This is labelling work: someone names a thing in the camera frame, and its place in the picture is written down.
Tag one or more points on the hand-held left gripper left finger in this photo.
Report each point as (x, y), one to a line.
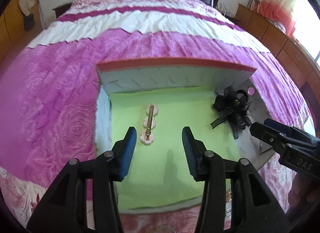
(128, 148)

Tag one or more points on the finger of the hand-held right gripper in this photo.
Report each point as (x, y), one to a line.
(265, 133)
(287, 129)

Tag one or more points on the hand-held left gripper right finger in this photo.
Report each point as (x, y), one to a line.
(188, 148)

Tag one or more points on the pink flower gold hair clip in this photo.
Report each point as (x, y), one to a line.
(149, 125)

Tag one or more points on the pink cardboard box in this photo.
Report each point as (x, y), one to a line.
(175, 77)

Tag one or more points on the black feather hair bow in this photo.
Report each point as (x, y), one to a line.
(231, 108)

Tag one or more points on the small pink round button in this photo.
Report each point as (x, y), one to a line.
(250, 91)

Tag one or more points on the green paper box liner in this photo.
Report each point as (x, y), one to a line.
(165, 108)

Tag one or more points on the pink floral quilt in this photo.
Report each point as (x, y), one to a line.
(57, 92)

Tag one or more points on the long wooden cabinet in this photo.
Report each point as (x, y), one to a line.
(275, 37)

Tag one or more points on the white and red curtain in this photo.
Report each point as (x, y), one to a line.
(280, 2)

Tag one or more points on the row of books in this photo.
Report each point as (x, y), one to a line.
(253, 4)

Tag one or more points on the dark wooden nightstand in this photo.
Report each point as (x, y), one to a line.
(61, 10)

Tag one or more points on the dark hanging bag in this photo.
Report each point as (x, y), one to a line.
(29, 22)

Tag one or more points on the white stick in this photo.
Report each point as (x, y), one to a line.
(41, 10)

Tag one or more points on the orange wooden wardrobe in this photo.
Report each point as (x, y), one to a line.
(10, 30)

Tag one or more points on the beige hanging cloth bag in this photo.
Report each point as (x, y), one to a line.
(26, 0)

